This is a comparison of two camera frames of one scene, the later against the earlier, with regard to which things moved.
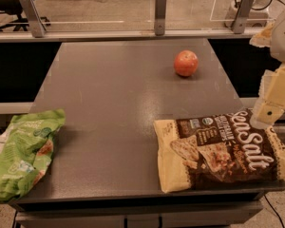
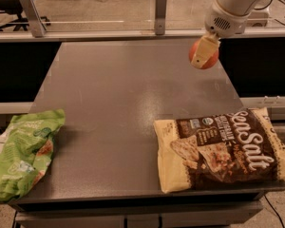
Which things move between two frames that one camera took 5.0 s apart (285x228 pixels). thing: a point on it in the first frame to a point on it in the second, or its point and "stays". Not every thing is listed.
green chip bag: (22, 152) stays
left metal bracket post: (33, 15) stays
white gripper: (283, 38) to (224, 23)
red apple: (185, 63) to (210, 63)
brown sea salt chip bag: (218, 149) stays
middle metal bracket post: (160, 12) stays
